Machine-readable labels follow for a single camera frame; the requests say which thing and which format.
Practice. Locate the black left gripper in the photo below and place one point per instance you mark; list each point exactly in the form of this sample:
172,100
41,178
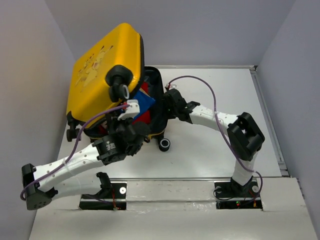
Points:
113,122

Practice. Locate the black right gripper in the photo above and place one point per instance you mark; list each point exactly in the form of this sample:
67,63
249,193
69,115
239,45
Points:
165,103

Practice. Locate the red shirt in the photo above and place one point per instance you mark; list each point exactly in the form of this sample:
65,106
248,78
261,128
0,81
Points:
114,96

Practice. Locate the blue printed shirt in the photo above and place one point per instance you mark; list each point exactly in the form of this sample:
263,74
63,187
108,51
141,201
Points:
145,102

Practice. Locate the yellow hard-shell suitcase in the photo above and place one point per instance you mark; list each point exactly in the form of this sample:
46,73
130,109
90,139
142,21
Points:
118,58

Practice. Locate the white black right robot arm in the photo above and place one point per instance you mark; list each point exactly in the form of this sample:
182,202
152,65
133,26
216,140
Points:
241,132

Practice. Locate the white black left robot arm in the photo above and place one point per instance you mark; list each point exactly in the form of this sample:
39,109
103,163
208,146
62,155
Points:
43,184

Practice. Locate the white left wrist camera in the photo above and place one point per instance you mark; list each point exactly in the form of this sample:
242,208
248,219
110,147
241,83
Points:
131,111

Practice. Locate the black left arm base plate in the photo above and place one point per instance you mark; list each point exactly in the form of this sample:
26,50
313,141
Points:
112,200

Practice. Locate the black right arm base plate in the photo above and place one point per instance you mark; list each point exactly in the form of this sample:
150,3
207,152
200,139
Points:
229,199

